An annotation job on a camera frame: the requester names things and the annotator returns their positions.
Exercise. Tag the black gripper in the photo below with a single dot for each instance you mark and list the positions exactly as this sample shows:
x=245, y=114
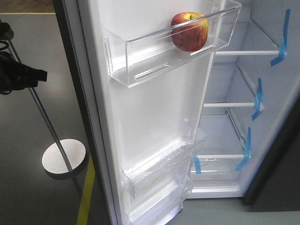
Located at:
x=10, y=70

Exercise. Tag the red yellow apple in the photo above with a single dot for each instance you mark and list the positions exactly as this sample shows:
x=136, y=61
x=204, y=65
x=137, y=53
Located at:
x=191, y=37

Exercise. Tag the grey fridge with open door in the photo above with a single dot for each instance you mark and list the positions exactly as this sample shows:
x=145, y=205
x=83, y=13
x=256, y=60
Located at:
x=126, y=126

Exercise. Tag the metal stanchion pole with base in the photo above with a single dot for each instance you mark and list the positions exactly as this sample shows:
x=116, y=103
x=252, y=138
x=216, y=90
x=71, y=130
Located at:
x=63, y=156

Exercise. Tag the clear upper door bin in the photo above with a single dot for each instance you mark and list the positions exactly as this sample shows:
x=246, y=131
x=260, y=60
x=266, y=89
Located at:
x=139, y=59

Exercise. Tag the clear door bin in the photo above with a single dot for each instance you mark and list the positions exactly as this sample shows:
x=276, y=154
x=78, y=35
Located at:
x=139, y=59
x=145, y=176
x=152, y=206

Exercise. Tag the clear middle door bin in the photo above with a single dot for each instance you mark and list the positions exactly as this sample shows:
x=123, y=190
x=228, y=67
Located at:
x=145, y=176

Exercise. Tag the clear lower door bin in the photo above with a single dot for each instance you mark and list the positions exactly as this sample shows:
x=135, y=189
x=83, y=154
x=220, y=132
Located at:
x=152, y=206

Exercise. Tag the blue tape strip drawer left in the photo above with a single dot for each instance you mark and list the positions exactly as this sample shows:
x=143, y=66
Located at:
x=197, y=164

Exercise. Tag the blue tape strip middle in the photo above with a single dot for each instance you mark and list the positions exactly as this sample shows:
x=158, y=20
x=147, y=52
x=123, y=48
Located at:
x=258, y=101

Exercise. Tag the blue tape strip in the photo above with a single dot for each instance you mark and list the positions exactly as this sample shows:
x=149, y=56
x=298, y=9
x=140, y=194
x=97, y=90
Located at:
x=283, y=47
x=258, y=101
x=246, y=155

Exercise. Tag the blue tape strip lower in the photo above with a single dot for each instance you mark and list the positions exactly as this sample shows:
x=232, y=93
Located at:
x=246, y=155

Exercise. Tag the blue tape strip top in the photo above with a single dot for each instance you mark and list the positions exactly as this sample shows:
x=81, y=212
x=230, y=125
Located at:
x=283, y=47

